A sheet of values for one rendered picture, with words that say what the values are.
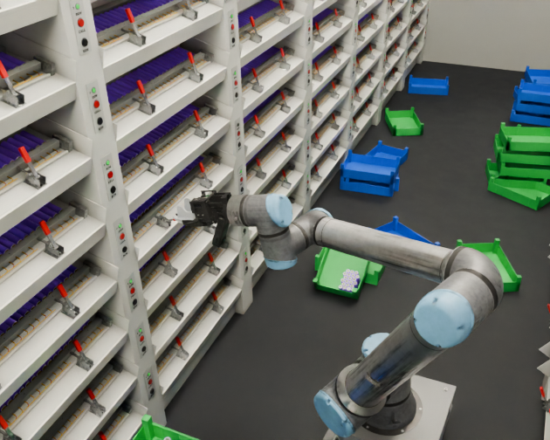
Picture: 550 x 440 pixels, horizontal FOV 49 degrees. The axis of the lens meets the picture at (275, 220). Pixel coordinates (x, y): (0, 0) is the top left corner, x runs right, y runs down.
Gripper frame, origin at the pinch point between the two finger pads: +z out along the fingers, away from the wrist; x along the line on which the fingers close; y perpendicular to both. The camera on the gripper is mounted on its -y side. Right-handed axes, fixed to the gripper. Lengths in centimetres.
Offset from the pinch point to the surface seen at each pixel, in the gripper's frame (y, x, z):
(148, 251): -4.5, 12.2, 4.7
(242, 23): 40, -76, 5
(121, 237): 7.5, 23.2, 1.0
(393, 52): -37, -305, 18
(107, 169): 27.2, 23.1, -3.5
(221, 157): 1.0, -41.5, 7.6
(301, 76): 7, -113, 3
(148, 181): 15.1, 5.2, 1.4
